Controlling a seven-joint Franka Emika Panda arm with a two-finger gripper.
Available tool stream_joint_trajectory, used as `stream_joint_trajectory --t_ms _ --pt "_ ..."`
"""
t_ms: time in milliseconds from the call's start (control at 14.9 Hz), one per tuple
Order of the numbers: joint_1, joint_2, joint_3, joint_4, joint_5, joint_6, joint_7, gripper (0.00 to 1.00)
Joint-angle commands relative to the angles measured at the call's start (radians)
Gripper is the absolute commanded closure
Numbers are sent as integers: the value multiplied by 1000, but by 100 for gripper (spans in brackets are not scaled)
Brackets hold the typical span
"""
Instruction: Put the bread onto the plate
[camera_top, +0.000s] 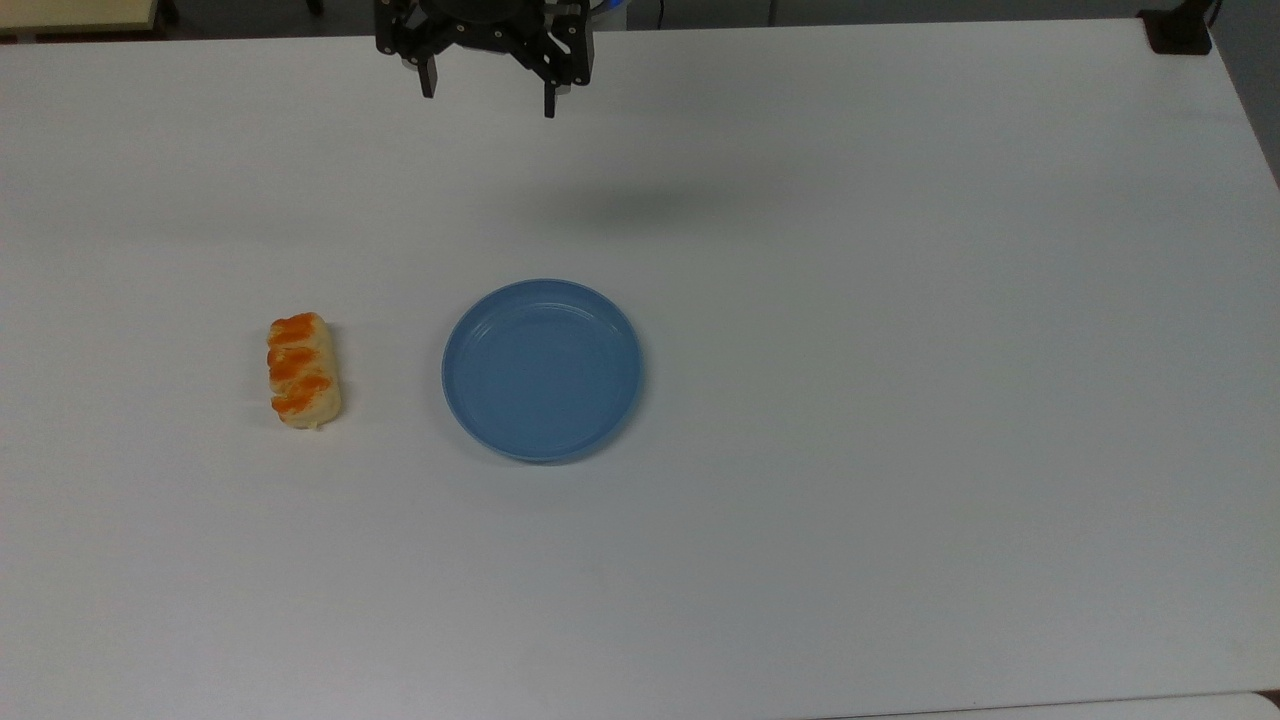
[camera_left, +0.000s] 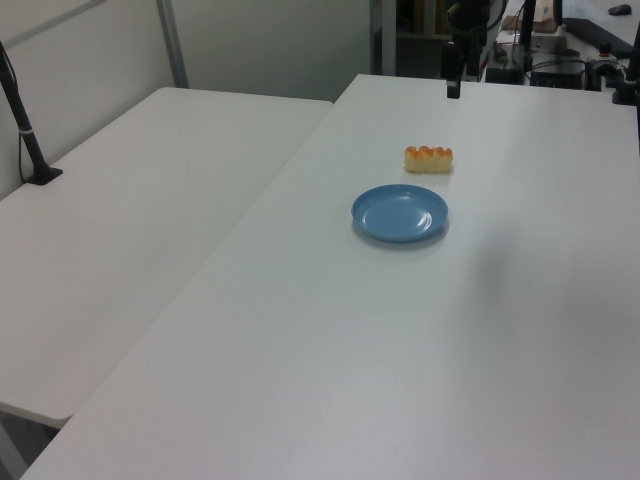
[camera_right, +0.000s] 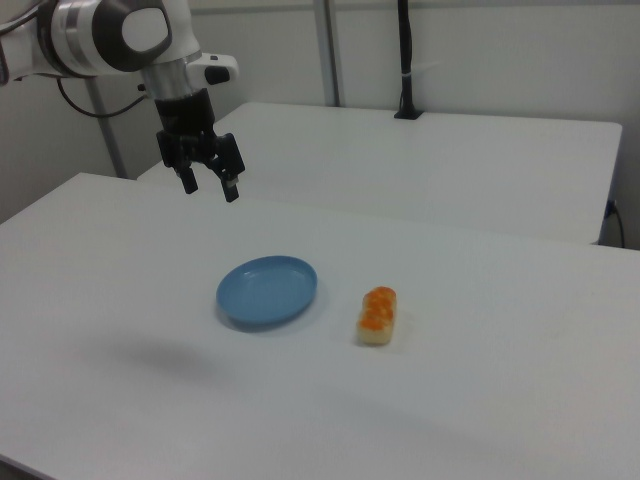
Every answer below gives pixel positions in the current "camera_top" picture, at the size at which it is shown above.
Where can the light wooden furniture top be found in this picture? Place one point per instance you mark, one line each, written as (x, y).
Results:
(75, 15)

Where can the black clamp mount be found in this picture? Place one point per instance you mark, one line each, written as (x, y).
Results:
(1178, 32)

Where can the orange glazed bread loaf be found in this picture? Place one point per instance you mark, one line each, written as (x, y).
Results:
(303, 371)

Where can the blue round plate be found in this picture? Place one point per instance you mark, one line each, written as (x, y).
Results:
(541, 370)

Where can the blue white robot base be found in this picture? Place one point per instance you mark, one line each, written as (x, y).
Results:
(606, 6)

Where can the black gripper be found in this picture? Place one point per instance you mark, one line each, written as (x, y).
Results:
(480, 20)

